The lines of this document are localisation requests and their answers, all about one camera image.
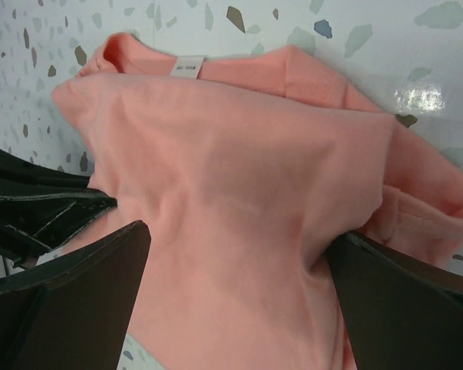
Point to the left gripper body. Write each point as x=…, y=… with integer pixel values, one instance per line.
x=42, y=209

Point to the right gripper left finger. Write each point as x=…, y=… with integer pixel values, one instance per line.
x=73, y=311

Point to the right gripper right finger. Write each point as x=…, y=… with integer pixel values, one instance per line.
x=400, y=313

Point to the salmon pink t-shirt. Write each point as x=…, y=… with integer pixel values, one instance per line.
x=244, y=175

